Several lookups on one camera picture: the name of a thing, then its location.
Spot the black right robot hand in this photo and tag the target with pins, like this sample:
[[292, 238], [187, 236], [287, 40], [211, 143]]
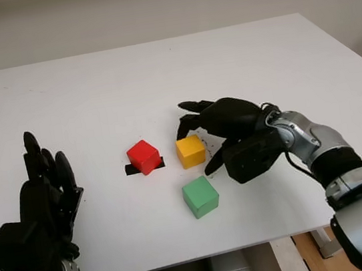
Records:
[[232, 118]]

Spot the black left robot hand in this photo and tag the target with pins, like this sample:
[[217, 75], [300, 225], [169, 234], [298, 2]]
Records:
[[38, 202]]

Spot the yellow wooden cube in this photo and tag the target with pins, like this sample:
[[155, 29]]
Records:
[[190, 152]]

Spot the green wooden cube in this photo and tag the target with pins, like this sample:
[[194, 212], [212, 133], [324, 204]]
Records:
[[200, 196]]

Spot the red wooden cube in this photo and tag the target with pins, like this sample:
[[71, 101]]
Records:
[[143, 156]]

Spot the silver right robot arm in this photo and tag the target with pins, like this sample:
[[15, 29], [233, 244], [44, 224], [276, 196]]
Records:
[[360, 184]]

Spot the black tape strip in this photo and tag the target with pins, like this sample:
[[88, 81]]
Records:
[[130, 170]]

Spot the white table leg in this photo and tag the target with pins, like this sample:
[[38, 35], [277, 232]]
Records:
[[285, 262]]

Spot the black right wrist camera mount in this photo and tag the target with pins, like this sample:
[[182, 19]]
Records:
[[251, 156]]

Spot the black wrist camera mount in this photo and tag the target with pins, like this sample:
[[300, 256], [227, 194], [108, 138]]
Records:
[[251, 156], [17, 251]]

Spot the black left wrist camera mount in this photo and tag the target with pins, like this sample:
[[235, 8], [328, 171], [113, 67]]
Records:
[[17, 251]]

